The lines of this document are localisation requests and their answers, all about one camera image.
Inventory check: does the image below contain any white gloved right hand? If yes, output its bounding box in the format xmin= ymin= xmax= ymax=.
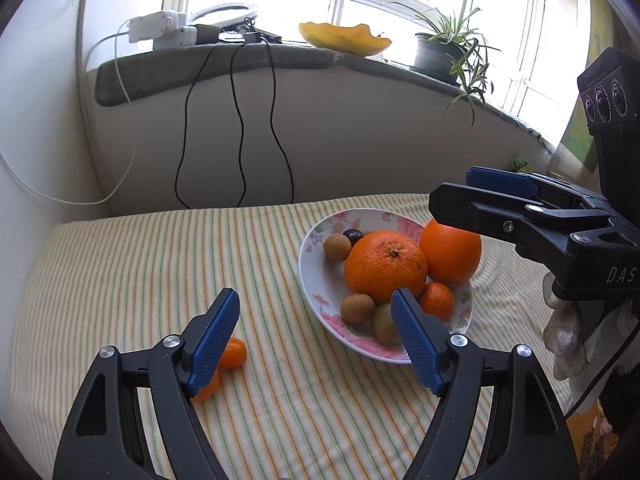
xmin=542 ymin=273 xmax=639 ymax=402

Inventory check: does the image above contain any large smooth orange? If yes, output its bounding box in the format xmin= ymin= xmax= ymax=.
xmin=419 ymin=219 xmax=482 ymax=285

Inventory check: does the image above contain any small mandarin on cloth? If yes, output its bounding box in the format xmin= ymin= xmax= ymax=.
xmin=192 ymin=370 xmax=221 ymax=402

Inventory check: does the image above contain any small mandarin in plate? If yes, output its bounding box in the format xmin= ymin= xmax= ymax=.
xmin=418 ymin=282 xmax=456 ymax=322

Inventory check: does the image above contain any potted spider plant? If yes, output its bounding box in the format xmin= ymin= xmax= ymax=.
xmin=393 ymin=0 xmax=500 ymax=127

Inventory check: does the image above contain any small kumquat on cloth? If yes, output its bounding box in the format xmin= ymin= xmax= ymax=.
xmin=218 ymin=337 xmax=247 ymax=370

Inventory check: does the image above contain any large orange with stem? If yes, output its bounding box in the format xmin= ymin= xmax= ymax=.
xmin=344 ymin=231 xmax=428 ymax=304

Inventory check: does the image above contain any dark plum far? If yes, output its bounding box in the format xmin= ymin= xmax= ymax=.
xmin=343 ymin=228 xmax=363 ymax=246

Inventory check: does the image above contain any green kiwi in plate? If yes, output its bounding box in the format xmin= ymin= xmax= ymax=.
xmin=371 ymin=302 xmax=401 ymax=346

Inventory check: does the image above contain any small brown fruit behind mandarin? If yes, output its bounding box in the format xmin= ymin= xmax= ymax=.
xmin=322 ymin=234 xmax=352 ymax=261

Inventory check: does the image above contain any striped tablecloth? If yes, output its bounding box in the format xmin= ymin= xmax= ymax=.
xmin=6 ymin=192 xmax=576 ymax=480

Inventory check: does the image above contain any brown kiwi on cloth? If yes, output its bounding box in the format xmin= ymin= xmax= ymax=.
xmin=341 ymin=294 xmax=376 ymax=325

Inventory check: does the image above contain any yellow bowl on sill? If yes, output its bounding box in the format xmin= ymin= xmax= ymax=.
xmin=298 ymin=22 xmax=392 ymax=58

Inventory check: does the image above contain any floral white plate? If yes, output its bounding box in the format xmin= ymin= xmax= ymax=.
xmin=297 ymin=207 xmax=474 ymax=365

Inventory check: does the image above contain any black power adapter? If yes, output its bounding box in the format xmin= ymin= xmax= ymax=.
xmin=195 ymin=24 xmax=220 ymax=44

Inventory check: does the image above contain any grey sill mat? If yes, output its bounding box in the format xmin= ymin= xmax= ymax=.
xmin=90 ymin=44 xmax=553 ymax=166

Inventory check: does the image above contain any white power strip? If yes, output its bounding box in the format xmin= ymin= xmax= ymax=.
xmin=128 ymin=10 xmax=198 ymax=51

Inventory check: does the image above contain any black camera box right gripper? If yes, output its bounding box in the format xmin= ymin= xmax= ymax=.
xmin=577 ymin=47 xmax=640 ymax=224

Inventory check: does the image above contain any black cable right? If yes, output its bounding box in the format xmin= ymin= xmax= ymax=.
xmin=261 ymin=39 xmax=296 ymax=204

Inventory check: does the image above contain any black cable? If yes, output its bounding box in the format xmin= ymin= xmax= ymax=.
xmin=261 ymin=39 xmax=296 ymax=204
xmin=173 ymin=41 xmax=222 ymax=210
xmin=229 ymin=41 xmax=249 ymax=207

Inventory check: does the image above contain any black cable middle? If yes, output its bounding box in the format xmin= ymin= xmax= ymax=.
xmin=229 ymin=41 xmax=249 ymax=207

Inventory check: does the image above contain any white cable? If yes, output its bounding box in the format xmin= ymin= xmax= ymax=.
xmin=0 ymin=22 xmax=139 ymax=207

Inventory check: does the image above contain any black cable left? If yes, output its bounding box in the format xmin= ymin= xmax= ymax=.
xmin=173 ymin=41 xmax=222 ymax=210

